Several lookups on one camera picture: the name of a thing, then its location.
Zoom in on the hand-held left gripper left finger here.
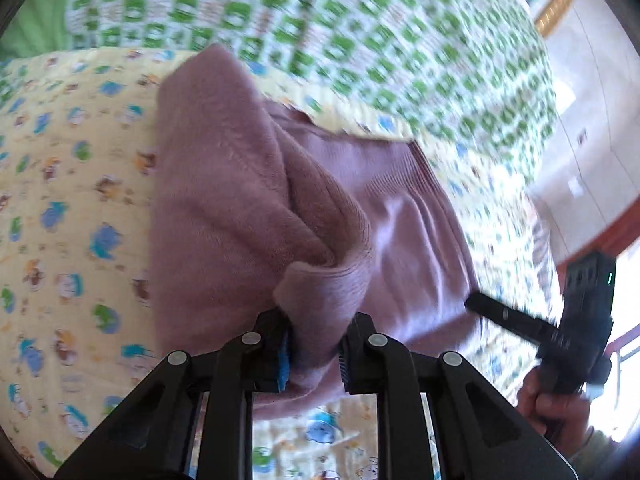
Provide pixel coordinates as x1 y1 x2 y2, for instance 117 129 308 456
52 307 293 480

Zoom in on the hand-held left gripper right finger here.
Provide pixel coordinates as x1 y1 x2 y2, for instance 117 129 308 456
337 312 576 480

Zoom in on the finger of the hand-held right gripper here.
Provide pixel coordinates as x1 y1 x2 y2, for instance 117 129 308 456
465 293 557 347

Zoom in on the purple knit sweater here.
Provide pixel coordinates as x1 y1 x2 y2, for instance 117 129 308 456
149 42 483 421

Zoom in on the person's right hand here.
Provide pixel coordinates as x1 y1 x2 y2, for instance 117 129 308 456
516 364 601 443

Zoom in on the yellow cartoon print bed sheet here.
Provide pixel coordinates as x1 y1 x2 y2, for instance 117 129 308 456
0 47 566 480

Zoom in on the green checkered quilt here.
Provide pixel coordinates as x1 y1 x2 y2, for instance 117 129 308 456
65 0 558 196

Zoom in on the plain green cloth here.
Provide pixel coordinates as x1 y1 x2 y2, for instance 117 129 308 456
0 0 76 61

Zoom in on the red-brown wooden rail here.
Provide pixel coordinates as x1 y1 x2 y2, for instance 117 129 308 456
555 205 640 272

